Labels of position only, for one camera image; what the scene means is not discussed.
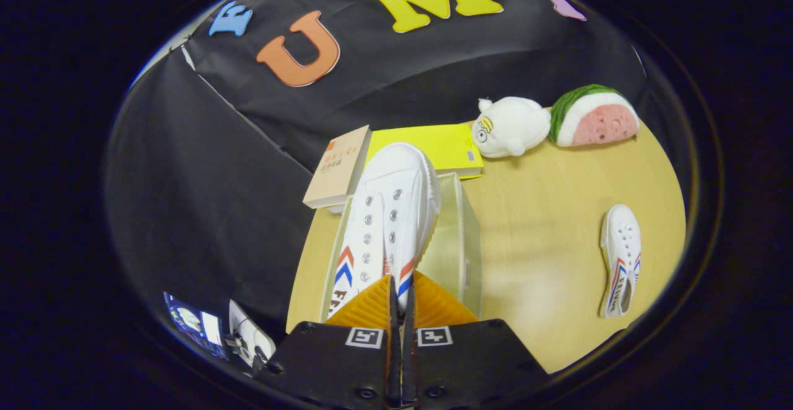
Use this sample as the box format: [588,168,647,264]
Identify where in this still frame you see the white device with cable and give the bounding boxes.
[227,299,277,369]

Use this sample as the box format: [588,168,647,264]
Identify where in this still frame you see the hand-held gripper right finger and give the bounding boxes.
[403,271,550,410]

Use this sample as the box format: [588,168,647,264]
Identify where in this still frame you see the white plush toy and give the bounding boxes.
[471,97,552,159]

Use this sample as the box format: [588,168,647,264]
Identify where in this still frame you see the watermelon slice plush toy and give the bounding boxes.
[549,84,642,148]

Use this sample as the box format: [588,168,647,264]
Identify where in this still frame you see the yellow book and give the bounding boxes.
[366,123,484,180]

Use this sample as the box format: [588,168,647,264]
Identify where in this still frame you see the tan paperback book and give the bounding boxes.
[302,125,373,211]

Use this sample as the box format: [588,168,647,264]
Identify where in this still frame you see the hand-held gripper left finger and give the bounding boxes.
[254,274,398,410]

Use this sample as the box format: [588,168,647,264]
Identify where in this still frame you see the cream fabric storage box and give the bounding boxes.
[319,172,483,321]

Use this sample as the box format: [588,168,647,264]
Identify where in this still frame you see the blue printed packet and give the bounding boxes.
[163,292,230,360]

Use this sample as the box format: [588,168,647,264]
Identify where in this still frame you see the white canvas shoe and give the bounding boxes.
[598,204,643,319]
[326,142,442,323]

